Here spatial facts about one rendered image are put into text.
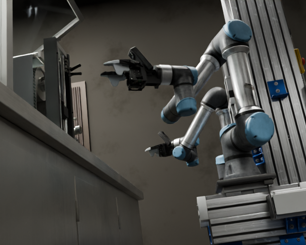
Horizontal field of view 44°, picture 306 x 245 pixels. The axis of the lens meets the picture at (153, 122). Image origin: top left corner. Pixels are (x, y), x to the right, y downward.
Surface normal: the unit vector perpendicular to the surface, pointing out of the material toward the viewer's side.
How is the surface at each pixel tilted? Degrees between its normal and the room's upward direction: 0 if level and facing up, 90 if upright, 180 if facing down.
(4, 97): 90
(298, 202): 90
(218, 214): 90
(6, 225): 90
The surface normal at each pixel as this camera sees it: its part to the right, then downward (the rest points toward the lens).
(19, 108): 0.98, -0.16
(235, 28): 0.30, -0.47
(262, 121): 0.33, -0.21
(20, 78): -0.14, -0.30
